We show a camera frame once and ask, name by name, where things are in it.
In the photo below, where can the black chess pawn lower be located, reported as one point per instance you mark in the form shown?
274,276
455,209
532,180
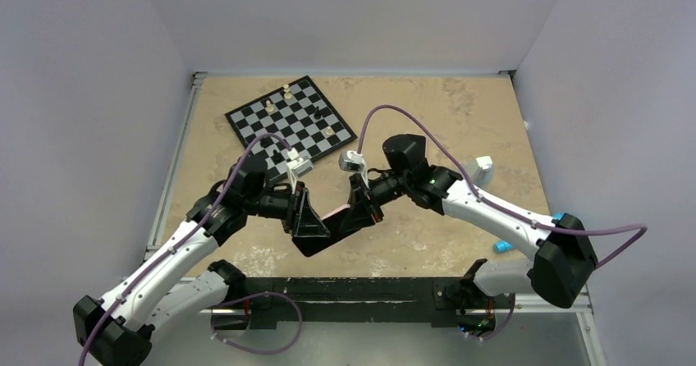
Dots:
277,157

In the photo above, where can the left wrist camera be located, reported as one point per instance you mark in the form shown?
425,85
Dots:
297,166

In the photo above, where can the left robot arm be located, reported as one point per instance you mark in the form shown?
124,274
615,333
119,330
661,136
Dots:
121,326

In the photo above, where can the white spray bottle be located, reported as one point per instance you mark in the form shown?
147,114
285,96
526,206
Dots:
480,171

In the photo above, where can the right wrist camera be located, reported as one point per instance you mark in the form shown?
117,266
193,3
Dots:
353,162

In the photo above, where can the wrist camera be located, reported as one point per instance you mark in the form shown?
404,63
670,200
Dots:
353,162
297,166

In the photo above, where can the black and white chessboard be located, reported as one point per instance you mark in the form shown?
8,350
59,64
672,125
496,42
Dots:
293,120

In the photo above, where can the phone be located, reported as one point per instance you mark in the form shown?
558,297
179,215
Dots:
335,211

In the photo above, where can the white chess pawn far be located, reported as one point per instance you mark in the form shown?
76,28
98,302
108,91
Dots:
287,94

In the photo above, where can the aluminium table frame rail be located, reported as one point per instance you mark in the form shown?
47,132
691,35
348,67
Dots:
160,219

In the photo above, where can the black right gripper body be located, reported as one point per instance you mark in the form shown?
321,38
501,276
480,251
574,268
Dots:
380,191

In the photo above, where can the black chess pawn left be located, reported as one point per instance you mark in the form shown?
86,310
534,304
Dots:
266,142

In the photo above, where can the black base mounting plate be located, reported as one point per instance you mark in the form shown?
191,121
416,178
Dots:
437,301

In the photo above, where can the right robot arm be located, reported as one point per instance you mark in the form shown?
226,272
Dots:
556,265

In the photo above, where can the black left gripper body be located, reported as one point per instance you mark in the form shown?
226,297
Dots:
285,205

